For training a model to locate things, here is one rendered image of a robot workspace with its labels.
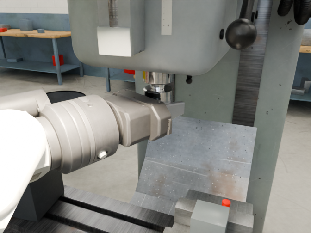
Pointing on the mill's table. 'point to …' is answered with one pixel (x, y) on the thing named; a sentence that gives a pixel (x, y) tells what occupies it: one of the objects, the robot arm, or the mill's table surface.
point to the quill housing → (160, 35)
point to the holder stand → (40, 196)
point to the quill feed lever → (242, 28)
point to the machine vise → (186, 212)
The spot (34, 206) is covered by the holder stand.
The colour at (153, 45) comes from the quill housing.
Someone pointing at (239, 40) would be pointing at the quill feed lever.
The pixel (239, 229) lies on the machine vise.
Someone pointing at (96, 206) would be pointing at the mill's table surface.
